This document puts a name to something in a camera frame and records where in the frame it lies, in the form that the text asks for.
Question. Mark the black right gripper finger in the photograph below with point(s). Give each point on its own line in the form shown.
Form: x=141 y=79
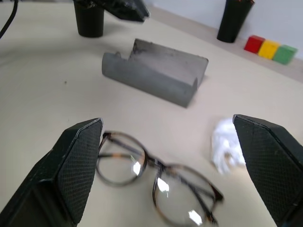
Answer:
x=125 y=9
x=272 y=170
x=59 y=179

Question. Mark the black cup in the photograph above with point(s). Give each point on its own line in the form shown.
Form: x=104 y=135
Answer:
x=90 y=21
x=233 y=20

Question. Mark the round tortoiseshell glasses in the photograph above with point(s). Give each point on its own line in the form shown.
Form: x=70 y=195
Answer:
x=151 y=170

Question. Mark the crumpled white paper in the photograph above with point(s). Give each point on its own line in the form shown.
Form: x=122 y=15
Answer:
x=225 y=151

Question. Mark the green wooden block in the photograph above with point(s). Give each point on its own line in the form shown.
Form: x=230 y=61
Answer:
x=284 y=55

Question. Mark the yellow wooden block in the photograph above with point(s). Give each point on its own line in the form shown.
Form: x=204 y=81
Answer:
x=268 y=49

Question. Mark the red wooden block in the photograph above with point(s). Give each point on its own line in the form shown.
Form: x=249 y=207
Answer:
x=253 y=44

